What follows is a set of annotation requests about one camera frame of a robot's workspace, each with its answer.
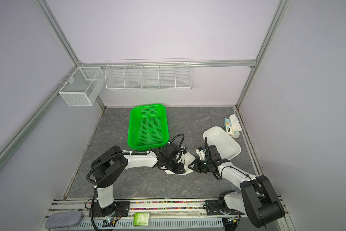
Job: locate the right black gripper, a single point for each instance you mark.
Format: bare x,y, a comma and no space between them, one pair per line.
196,166

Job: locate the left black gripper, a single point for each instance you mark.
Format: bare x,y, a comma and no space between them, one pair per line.
177,170

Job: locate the white paper napkin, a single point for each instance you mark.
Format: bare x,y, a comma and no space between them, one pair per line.
181,166

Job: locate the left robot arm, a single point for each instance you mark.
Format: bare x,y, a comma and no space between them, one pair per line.
107,168

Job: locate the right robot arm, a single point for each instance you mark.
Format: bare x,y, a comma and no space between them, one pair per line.
257,199

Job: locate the white oval plastic tub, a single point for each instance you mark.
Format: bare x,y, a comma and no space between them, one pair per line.
227,147

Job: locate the green perforated plastic basket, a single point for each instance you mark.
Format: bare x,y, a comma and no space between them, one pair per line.
148,127

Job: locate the tissue pack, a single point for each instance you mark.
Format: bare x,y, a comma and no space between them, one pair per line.
232,126

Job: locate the small white mesh basket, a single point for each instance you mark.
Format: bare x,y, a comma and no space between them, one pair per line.
83,86

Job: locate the grey cloth pad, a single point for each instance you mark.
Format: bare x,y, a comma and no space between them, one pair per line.
63,220

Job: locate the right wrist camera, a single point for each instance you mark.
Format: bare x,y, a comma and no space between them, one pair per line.
201,153

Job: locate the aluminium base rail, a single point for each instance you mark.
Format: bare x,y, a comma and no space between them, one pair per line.
157,207

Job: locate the white slotted cable duct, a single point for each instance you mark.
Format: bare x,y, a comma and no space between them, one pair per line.
159,224

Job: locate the long white wire shelf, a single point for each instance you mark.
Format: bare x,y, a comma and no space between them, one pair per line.
148,74

